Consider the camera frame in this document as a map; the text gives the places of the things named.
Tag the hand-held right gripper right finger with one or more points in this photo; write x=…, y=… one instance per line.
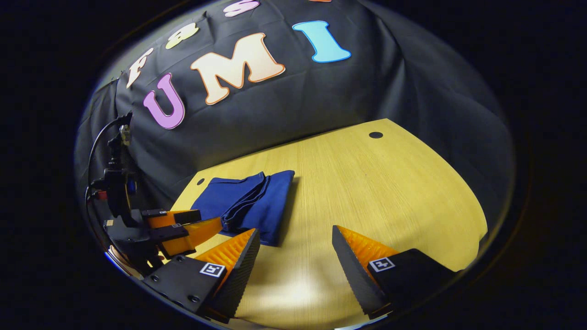
x=351, y=270

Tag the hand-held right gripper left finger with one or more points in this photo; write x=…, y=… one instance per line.
x=240, y=275

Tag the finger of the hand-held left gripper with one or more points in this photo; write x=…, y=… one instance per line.
x=197, y=233
x=179, y=216

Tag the blue jeans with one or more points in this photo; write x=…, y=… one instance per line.
x=270, y=206

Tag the black backdrop cloth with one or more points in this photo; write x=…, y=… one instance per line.
x=344, y=91

